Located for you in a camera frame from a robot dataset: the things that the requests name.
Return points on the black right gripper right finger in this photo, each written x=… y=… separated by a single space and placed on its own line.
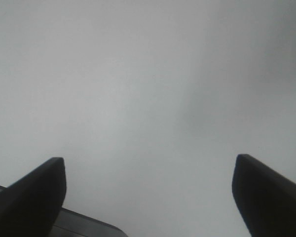
x=265 y=199

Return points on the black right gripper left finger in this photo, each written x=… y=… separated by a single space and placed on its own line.
x=30 y=206

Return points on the beige storage bin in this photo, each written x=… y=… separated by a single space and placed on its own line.
x=72 y=224

